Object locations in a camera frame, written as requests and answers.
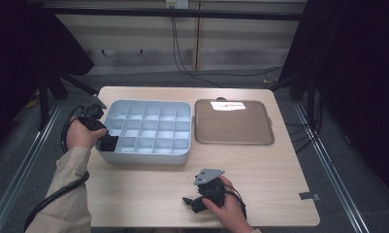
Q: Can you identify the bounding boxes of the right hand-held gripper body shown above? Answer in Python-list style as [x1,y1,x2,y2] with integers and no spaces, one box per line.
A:
[193,167,227,209]

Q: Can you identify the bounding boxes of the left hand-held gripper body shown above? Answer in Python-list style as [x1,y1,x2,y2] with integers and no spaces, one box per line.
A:
[78,94,109,132]

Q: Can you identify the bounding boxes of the black sock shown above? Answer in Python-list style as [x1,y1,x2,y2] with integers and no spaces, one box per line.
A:
[99,132,120,152]

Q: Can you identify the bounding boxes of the light blue compartment box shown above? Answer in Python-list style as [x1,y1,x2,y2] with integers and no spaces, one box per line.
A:
[94,99,193,166]

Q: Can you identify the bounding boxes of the person's left hand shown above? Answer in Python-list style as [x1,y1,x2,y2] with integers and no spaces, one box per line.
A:
[65,118,109,151]

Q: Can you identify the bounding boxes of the person's right hand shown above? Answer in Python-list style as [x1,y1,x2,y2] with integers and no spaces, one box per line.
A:
[201,175,253,233]

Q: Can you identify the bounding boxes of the black metal stand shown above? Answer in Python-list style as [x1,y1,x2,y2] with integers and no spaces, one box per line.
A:
[37,69,100,132]
[267,69,316,119]

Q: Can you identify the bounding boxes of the brown plastic lid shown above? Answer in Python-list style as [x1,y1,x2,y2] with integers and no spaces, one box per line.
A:
[193,96,276,147]

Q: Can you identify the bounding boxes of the black curtain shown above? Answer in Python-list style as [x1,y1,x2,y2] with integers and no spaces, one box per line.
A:
[277,0,389,203]
[0,0,96,159]

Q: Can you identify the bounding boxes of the grey tape strip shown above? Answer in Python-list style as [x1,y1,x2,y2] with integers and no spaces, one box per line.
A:
[298,191,322,202]

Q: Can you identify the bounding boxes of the black horizontal metal bar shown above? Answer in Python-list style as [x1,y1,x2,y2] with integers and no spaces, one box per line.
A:
[40,6,308,22]

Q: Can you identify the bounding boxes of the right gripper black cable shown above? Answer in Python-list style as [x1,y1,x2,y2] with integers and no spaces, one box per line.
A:
[225,183,248,220]

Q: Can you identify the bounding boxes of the metal floor rail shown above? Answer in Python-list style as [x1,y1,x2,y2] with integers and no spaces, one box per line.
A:
[0,101,64,233]
[293,102,370,233]

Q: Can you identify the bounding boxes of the black hanging wall cable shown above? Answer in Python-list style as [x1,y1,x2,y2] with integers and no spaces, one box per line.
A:
[170,16,284,89]

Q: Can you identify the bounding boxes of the black floor cables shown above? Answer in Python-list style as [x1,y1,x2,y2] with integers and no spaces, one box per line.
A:
[283,90,327,155]

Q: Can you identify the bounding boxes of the white wall outlet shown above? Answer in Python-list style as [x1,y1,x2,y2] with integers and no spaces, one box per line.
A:
[165,0,190,10]

